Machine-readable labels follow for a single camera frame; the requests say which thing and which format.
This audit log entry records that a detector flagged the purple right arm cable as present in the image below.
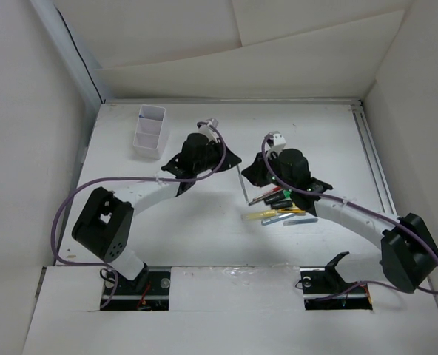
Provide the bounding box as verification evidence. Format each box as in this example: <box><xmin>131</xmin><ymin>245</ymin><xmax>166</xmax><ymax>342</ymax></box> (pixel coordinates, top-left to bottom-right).
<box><xmin>261</xmin><ymin>135</ymin><xmax>438</xmax><ymax>302</ymax></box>

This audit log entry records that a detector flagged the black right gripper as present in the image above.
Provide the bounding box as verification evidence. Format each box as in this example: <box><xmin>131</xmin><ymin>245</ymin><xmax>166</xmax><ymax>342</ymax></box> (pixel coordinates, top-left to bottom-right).
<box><xmin>240</xmin><ymin>150</ymin><xmax>295</xmax><ymax>193</ymax></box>

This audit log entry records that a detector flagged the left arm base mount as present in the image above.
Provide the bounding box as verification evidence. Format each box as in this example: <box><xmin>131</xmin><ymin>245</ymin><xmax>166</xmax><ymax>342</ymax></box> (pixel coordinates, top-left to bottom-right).
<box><xmin>100</xmin><ymin>267</ymin><xmax>172</xmax><ymax>311</ymax></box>

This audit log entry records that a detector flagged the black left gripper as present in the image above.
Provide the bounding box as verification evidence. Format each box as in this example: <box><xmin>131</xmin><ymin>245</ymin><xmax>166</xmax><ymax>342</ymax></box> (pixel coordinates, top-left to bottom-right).
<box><xmin>193</xmin><ymin>138</ymin><xmax>240</xmax><ymax>175</ymax></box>

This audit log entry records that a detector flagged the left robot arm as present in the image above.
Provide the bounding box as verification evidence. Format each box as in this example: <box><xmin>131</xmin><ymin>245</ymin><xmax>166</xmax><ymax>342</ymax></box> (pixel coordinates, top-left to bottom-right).
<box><xmin>72</xmin><ymin>132</ymin><xmax>242</xmax><ymax>294</ymax></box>

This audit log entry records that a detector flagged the yellow highlighter clear cap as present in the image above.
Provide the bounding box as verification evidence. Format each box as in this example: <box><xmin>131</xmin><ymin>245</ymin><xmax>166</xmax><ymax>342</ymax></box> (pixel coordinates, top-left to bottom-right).
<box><xmin>241</xmin><ymin>209</ymin><xmax>278</xmax><ymax>221</ymax></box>

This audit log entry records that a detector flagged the green refill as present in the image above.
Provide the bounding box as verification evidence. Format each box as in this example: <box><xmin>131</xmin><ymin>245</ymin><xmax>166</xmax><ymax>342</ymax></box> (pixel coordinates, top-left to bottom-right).
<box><xmin>237</xmin><ymin>165</ymin><xmax>249</xmax><ymax>205</ymax></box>

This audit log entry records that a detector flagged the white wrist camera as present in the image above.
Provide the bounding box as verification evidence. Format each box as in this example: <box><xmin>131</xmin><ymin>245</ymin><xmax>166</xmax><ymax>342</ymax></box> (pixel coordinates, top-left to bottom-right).
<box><xmin>198</xmin><ymin>118</ymin><xmax>220</xmax><ymax>143</ymax></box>
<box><xmin>266</xmin><ymin>131</ymin><xmax>286</xmax><ymax>157</ymax></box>

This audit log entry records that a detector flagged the black marker yellow cap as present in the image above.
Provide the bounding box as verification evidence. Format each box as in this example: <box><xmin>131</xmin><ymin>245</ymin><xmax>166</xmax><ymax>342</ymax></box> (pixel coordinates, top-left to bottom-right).
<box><xmin>270</xmin><ymin>199</ymin><xmax>294</xmax><ymax>210</ymax></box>

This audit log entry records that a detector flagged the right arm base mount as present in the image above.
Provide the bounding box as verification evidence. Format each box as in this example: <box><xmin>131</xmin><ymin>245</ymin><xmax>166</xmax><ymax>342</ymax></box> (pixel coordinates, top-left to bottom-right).
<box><xmin>294</xmin><ymin>251</ymin><xmax>373</xmax><ymax>311</ymax></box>

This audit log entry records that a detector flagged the white three-compartment organizer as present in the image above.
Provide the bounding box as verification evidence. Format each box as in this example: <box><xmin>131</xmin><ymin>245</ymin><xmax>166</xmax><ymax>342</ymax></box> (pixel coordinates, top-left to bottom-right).
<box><xmin>132</xmin><ymin>105</ymin><xmax>169</xmax><ymax>160</ymax></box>

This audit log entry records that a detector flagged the light blue pen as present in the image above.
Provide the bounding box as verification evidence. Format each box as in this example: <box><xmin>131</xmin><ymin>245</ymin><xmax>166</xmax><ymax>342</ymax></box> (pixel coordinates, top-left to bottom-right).
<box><xmin>260</xmin><ymin>214</ymin><xmax>292</xmax><ymax>226</ymax></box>

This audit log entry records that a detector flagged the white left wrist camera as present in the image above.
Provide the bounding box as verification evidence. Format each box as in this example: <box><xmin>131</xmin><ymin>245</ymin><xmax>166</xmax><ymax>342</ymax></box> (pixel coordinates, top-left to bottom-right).
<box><xmin>198</xmin><ymin>118</ymin><xmax>220</xmax><ymax>143</ymax></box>

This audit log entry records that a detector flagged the black marker green cap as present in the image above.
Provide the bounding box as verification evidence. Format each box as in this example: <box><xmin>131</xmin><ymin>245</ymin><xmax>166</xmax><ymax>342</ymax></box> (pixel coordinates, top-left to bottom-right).
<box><xmin>264</xmin><ymin>189</ymin><xmax>290</xmax><ymax>206</ymax></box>

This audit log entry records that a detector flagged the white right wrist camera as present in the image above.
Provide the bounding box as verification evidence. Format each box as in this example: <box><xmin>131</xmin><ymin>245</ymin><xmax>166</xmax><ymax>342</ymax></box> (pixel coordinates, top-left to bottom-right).
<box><xmin>266</xmin><ymin>131</ymin><xmax>286</xmax><ymax>157</ymax></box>

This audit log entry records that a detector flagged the red gel pen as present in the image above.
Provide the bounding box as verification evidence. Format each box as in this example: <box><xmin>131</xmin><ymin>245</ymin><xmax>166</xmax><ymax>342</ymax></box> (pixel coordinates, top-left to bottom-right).
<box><xmin>253</xmin><ymin>187</ymin><xmax>282</xmax><ymax>199</ymax></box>

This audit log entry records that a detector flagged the blue clear pen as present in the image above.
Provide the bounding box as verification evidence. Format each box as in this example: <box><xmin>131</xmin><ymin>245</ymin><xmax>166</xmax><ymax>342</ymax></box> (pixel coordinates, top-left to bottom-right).
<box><xmin>283</xmin><ymin>217</ymin><xmax>318</xmax><ymax>226</ymax></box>

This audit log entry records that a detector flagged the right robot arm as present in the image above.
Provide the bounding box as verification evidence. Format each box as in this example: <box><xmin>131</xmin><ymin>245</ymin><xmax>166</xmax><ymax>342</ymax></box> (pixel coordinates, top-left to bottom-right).
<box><xmin>241</xmin><ymin>149</ymin><xmax>438</xmax><ymax>294</ymax></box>

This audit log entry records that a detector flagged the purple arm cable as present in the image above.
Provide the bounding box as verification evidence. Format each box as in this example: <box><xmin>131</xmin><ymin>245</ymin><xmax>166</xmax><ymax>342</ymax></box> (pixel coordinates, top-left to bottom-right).
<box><xmin>261</xmin><ymin>135</ymin><xmax>438</xmax><ymax>302</ymax></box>
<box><xmin>50</xmin><ymin>124</ymin><xmax>227</xmax><ymax>311</ymax></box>

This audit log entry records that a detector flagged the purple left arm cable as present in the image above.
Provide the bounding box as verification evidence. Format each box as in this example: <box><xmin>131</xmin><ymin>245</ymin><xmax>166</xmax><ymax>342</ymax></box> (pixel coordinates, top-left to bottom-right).
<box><xmin>50</xmin><ymin>124</ymin><xmax>227</xmax><ymax>311</ymax></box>

